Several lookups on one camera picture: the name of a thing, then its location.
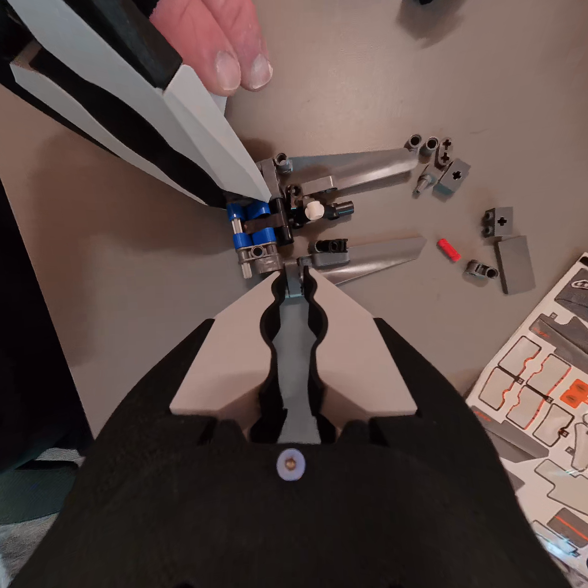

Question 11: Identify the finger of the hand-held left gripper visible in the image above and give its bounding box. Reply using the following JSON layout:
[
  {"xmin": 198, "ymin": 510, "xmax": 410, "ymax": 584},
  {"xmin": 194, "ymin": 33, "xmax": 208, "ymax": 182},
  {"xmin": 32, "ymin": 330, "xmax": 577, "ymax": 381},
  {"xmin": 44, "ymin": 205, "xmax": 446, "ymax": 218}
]
[
  {"xmin": 7, "ymin": 0, "xmax": 272, "ymax": 202},
  {"xmin": 9, "ymin": 47, "xmax": 252, "ymax": 208}
]

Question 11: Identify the grey double cross lego connector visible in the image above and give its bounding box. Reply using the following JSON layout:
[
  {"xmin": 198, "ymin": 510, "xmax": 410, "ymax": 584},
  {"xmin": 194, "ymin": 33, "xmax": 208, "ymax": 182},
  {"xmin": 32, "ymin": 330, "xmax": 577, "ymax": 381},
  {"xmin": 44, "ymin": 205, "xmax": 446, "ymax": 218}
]
[{"xmin": 423, "ymin": 136, "xmax": 455, "ymax": 165}]

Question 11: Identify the grey lego blade assembly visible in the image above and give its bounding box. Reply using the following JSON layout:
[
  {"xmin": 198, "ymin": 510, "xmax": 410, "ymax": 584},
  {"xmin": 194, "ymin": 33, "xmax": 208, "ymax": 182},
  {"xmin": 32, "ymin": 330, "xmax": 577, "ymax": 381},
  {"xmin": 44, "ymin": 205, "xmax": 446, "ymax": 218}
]
[{"xmin": 276, "ymin": 236, "xmax": 428, "ymax": 444}]

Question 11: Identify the grey lego flat tile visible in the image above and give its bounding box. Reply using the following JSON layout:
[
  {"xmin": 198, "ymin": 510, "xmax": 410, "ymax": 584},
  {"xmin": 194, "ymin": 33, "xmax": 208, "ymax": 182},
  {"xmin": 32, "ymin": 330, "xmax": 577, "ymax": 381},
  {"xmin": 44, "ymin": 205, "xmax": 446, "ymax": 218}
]
[{"xmin": 495, "ymin": 235, "xmax": 537, "ymax": 296}]

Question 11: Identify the blue grey lego assembly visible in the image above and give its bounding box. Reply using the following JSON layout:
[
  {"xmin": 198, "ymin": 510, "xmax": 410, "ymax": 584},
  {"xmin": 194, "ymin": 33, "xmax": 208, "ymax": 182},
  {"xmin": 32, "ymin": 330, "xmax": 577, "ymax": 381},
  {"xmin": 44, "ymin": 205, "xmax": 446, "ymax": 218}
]
[{"xmin": 226, "ymin": 147, "xmax": 420, "ymax": 278}]

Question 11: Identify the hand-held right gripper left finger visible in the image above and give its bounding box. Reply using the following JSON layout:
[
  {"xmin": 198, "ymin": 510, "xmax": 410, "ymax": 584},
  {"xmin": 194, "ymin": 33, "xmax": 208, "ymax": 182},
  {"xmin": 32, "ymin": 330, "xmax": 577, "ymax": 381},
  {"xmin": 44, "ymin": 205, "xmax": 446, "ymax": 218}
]
[{"xmin": 169, "ymin": 271, "xmax": 285, "ymax": 444}]

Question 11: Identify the small grey lego liftarm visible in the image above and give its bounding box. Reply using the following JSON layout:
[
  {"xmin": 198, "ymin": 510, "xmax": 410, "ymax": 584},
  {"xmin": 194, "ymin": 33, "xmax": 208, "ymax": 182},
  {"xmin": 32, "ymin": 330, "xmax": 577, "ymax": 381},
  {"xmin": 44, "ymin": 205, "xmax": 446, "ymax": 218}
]
[{"xmin": 464, "ymin": 259, "xmax": 500, "ymax": 280}]

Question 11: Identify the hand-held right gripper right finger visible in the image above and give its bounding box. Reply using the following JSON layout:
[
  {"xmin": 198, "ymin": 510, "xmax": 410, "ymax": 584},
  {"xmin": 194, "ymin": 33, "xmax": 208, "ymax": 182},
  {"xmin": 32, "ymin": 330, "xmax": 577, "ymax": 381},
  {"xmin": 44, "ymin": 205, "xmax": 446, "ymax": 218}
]
[{"xmin": 305, "ymin": 267, "xmax": 419, "ymax": 444}]

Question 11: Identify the grey lego cross-hole brick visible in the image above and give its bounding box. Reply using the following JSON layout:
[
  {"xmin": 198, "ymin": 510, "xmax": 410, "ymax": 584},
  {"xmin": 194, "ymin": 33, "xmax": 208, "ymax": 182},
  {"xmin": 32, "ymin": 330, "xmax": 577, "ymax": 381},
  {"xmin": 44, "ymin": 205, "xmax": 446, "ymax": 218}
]
[
  {"xmin": 482, "ymin": 206, "xmax": 514, "ymax": 239},
  {"xmin": 432, "ymin": 158, "xmax": 471, "ymax": 200}
]

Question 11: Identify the person's left hand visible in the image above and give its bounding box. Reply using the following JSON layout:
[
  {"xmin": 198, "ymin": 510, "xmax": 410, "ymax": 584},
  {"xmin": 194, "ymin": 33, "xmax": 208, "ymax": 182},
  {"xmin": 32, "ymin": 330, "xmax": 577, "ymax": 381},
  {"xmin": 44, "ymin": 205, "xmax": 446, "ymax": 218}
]
[{"xmin": 149, "ymin": 0, "xmax": 274, "ymax": 97}]

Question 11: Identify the dark office chair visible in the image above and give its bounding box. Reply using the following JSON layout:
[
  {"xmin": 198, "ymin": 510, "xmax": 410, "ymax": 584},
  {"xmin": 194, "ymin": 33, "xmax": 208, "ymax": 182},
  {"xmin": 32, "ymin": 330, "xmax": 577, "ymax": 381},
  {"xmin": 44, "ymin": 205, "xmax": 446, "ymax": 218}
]
[{"xmin": 0, "ymin": 459, "xmax": 81, "ymax": 524}]

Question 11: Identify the lego sticker sheet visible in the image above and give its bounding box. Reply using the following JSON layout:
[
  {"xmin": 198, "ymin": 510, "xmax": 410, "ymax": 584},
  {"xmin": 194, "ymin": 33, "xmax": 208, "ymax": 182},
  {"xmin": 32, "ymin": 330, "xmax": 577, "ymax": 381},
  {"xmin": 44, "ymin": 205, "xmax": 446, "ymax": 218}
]
[{"xmin": 465, "ymin": 252, "xmax": 588, "ymax": 559}]

